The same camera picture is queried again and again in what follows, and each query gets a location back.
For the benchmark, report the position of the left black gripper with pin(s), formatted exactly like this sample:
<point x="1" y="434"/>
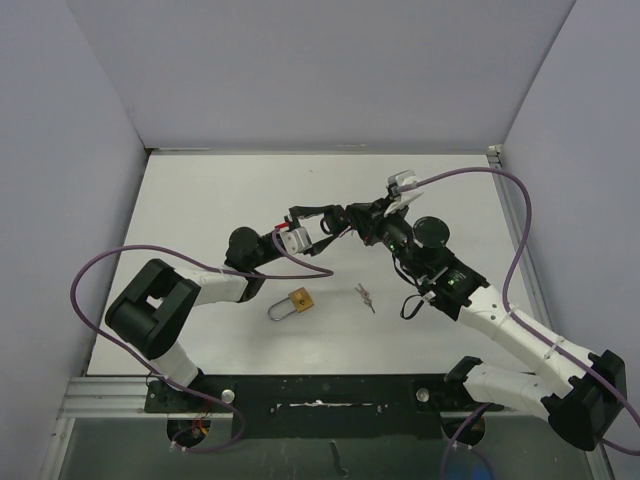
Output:
<point x="300" y="213"/>

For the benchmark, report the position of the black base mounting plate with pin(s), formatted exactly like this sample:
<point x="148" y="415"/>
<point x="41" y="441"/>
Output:
<point x="422" y="406"/>

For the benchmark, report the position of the aluminium frame rail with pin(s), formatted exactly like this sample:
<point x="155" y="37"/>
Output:
<point x="120" y="397"/>

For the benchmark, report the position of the small silver key pair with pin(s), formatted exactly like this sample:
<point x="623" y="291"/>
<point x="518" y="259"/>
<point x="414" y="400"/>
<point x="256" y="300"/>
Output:
<point x="365" y="295"/>

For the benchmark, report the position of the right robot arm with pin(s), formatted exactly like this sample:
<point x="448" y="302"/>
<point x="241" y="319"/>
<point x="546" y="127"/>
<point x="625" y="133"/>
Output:
<point x="578" y="392"/>

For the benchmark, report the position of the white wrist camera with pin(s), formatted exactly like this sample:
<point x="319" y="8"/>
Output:
<point x="402" y="191"/>
<point x="295" y="241"/>

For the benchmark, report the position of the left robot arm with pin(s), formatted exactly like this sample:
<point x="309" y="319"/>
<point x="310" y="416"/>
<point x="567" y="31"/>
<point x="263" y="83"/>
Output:
<point x="151" y="311"/>

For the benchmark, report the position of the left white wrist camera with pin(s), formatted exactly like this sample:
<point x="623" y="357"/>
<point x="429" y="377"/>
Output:
<point x="295" y="241"/>

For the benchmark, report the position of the brass padlock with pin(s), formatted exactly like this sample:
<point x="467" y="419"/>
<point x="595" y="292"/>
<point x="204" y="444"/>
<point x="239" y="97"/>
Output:
<point x="295" y="302"/>

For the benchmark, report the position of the black padlock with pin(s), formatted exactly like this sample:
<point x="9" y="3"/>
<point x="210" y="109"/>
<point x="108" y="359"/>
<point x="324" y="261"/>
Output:
<point x="334" y="221"/>

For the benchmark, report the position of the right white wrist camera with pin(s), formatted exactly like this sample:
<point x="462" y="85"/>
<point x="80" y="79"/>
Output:
<point x="402" y="191"/>

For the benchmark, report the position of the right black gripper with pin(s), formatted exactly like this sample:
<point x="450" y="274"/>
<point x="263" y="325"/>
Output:
<point x="370" y="218"/>

